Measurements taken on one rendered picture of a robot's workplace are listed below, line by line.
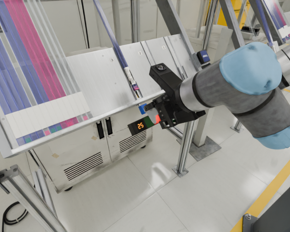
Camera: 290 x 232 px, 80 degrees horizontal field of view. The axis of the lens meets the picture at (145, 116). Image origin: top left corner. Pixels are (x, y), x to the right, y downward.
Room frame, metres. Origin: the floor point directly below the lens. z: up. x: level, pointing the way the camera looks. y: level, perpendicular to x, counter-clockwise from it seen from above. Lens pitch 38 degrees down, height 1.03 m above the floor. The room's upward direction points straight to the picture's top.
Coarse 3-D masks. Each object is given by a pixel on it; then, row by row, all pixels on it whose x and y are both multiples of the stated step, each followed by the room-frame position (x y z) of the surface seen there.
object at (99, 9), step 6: (96, 0) 0.66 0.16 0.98; (96, 6) 0.65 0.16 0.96; (102, 12) 0.64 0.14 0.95; (102, 18) 0.63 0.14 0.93; (108, 24) 0.62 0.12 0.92; (108, 30) 0.60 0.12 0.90; (114, 36) 0.60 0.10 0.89; (114, 42) 0.58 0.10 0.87; (120, 54) 0.56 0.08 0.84; (120, 60) 0.55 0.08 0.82; (126, 66) 0.54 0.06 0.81
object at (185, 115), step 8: (176, 88) 0.33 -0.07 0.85; (160, 96) 0.36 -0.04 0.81; (168, 96) 0.35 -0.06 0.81; (176, 96) 0.31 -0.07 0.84; (160, 104) 0.35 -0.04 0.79; (168, 104) 0.34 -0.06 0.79; (176, 104) 0.33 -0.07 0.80; (184, 104) 0.29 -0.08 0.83; (160, 112) 0.36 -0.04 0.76; (168, 112) 0.33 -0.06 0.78; (176, 112) 0.33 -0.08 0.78; (184, 112) 0.31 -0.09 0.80; (192, 112) 0.29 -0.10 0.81; (200, 112) 0.30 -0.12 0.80; (168, 120) 0.32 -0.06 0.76; (176, 120) 0.32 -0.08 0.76; (184, 120) 0.30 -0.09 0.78; (192, 120) 0.29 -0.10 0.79
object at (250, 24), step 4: (240, 0) 0.92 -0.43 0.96; (244, 0) 0.92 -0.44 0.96; (244, 4) 0.91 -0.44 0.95; (244, 8) 0.90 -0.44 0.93; (244, 12) 0.89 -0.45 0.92; (248, 12) 0.89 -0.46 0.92; (248, 16) 0.87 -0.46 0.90; (248, 20) 0.87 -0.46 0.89; (248, 24) 0.86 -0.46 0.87; (252, 24) 0.86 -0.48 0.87; (252, 28) 0.84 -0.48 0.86; (252, 32) 0.83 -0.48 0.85; (252, 36) 0.83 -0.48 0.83; (256, 40) 0.81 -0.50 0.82
